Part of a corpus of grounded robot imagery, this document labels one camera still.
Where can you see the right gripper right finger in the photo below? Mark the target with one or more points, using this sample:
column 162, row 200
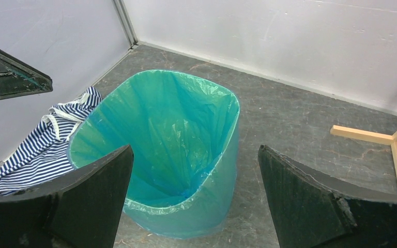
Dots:
column 312, row 209

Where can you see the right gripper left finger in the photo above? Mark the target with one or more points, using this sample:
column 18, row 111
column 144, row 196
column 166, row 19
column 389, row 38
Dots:
column 79, row 209

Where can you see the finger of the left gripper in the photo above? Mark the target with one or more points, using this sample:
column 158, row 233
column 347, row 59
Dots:
column 19, row 79

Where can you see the blue white striped cloth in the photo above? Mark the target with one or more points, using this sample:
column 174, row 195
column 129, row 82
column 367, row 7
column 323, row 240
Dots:
column 42, row 156

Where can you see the green plastic trash bin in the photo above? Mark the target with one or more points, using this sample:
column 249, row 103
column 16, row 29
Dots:
column 191, row 219

